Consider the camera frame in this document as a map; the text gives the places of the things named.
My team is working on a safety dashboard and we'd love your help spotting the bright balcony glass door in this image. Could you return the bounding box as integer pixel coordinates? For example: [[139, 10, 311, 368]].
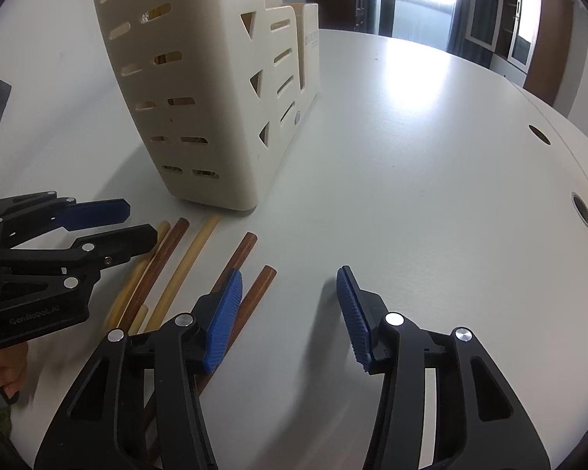
[[379, 0, 459, 42]]

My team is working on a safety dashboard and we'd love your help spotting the beige plastic utensil holder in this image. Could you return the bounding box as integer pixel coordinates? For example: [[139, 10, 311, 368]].
[[91, 0, 320, 212]]

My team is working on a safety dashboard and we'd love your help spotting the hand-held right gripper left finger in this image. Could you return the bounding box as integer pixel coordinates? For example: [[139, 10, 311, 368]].
[[33, 268, 243, 470]]

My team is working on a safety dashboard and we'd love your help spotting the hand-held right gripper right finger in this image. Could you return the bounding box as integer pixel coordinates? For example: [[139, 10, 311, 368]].
[[336, 265, 552, 470]]

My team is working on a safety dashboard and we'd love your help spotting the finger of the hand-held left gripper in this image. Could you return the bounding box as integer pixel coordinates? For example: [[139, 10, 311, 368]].
[[0, 190, 131, 246], [0, 223, 159, 276]]

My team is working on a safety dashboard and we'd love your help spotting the dark curtain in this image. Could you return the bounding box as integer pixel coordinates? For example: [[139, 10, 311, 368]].
[[446, 0, 476, 57]]

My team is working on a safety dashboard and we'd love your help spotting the dark brown wooden chopstick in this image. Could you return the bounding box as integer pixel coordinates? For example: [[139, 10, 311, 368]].
[[142, 264, 278, 463], [211, 231, 260, 295], [118, 216, 191, 331]]

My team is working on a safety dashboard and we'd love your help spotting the glass door cabinet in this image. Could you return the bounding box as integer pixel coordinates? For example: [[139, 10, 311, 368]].
[[463, 0, 576, 106]]

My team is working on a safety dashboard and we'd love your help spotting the person's left hand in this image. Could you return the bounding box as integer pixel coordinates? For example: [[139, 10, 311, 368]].
[[0, 342, 31, 403]]

